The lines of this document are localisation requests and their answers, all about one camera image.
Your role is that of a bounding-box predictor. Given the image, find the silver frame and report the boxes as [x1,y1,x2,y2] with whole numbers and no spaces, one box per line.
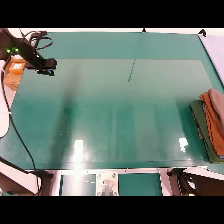
[49,167,174,197]

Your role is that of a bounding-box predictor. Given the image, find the orange cardboard box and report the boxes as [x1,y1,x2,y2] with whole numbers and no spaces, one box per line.
[5,55,28,76]
[3,73,24,91]

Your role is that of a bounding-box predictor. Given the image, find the dark green garment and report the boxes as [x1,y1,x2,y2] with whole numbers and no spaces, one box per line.
[189,99,224,164]

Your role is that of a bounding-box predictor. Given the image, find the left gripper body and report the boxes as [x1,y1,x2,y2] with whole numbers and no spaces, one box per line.
[34,57,58,77]

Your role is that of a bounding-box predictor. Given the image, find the orange garment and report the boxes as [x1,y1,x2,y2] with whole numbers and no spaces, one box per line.
[199,91,224,158]

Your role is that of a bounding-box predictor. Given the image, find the black cable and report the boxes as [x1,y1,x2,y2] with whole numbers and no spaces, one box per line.
[0,71,44,197]
[27,30,54,52]

